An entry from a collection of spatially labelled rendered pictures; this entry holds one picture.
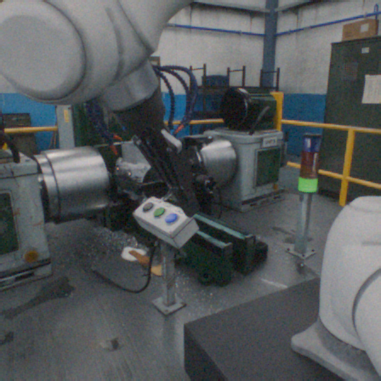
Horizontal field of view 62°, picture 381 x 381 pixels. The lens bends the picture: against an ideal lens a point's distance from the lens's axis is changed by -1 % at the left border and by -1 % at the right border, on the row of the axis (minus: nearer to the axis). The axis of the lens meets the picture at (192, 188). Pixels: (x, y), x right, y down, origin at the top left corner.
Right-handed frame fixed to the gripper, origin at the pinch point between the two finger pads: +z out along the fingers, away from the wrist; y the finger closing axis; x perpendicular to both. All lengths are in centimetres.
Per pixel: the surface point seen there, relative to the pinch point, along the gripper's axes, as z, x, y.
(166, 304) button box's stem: 33.2, 11.8, 16.3
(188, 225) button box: 12.2, -1.3, 8.4
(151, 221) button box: 10.4, 2.8, 16.6
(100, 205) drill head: 18, 3, 55
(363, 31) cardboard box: 102, -370, 144
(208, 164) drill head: 34, -42, 53
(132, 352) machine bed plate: 26.8, 25.1, 8.0
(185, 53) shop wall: 106, -397, 511
